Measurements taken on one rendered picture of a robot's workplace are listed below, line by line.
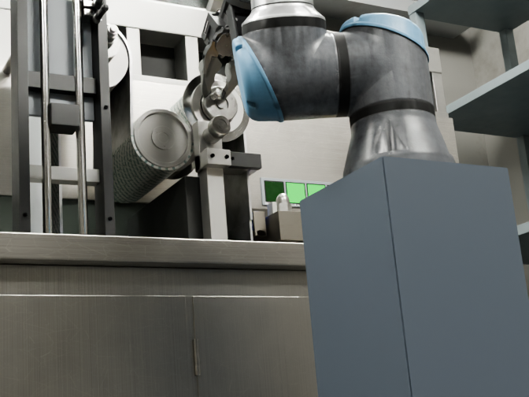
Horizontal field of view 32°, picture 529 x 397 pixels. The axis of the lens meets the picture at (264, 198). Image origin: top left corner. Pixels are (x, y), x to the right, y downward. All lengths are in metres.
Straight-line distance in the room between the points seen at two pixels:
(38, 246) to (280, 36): 0.45
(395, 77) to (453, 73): 3.22
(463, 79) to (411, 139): 3.28
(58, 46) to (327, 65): 0.62
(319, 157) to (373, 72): 1.14
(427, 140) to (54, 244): 0.55
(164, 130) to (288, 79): 0.63
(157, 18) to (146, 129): 0.56
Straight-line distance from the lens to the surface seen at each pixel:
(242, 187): 1.89
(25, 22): 1.67
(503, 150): 4.33
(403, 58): 1.26
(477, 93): 3.40
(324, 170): 2.37
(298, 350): 1.53
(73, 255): 1.37
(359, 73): 1.24
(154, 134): 1.81
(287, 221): 1.84
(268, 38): 1.24
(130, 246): 1.41
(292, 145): 2.34
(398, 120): 1.22
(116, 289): 1.42
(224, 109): 1.87
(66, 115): 1.62
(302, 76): 1.23
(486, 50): 4.50
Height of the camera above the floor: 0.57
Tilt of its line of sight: 15 degrees up
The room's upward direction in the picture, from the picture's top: 5 degrees counter-clockwise
